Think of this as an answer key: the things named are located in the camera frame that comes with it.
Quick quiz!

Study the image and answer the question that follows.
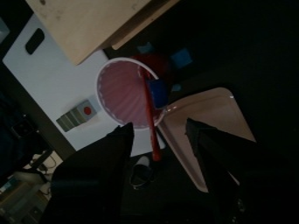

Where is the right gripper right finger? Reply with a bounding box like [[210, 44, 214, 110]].
[[185, 117, 292, 224]]

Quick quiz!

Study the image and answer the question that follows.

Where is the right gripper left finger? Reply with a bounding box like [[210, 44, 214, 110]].
[[41, 122, 137, 224]]

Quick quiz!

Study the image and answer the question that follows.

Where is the toy sushi roll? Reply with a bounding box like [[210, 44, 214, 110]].
[[55, 99, 99, 133]]

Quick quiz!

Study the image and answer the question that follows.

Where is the pink square plate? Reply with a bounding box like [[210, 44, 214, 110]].
[[157, 86, 258, 193]]

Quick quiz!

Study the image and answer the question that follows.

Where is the red toy knife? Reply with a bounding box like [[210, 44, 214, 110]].
[[137, 66, 165, 163]]

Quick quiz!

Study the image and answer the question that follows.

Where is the white cutting board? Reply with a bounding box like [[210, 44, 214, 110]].
[[2, 12, 167, 158]]

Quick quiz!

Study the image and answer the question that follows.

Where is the red plastic cup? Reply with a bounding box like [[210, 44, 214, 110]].
[[95, 52, 174, 131]]

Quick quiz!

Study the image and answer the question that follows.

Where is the blue toy utensil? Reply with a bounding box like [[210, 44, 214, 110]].
[[146, 79, 171, 110]]

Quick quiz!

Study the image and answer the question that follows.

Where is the wooden box with red drawer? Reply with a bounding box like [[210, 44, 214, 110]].
[[25, 0, 182, 67]]

